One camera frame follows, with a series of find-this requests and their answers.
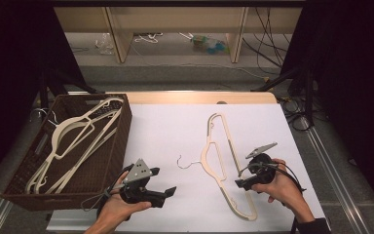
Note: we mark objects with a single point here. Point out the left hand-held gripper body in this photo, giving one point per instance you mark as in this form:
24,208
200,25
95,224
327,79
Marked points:
139,174

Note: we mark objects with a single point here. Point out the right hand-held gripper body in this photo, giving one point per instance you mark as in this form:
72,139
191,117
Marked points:
263,169

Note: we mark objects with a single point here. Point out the brown woven basket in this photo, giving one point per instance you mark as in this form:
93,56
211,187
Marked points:
107,162

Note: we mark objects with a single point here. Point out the beige plastic clothes hanger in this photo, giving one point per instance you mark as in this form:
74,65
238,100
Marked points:
79,169
204,156
58,133

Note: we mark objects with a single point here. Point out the person's right hand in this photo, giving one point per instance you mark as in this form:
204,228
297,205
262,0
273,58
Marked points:
285,191

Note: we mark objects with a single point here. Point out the person's left hand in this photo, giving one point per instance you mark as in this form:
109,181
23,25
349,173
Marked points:
117,209

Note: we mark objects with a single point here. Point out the white table mat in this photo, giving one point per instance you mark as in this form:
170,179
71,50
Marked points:
175,130

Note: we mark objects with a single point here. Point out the black metal stand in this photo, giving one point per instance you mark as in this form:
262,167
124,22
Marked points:
308,91
50,87

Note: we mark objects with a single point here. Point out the black curtain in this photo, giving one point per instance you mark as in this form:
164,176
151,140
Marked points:
9,81
354,81

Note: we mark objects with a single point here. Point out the clear plastic bag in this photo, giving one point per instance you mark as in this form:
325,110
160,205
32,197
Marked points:
104,44

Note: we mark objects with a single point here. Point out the colourful plastic packet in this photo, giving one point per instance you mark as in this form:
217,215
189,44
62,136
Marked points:
209,45

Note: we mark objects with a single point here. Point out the light wooden shelf unit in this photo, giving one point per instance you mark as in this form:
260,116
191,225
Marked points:
175,19

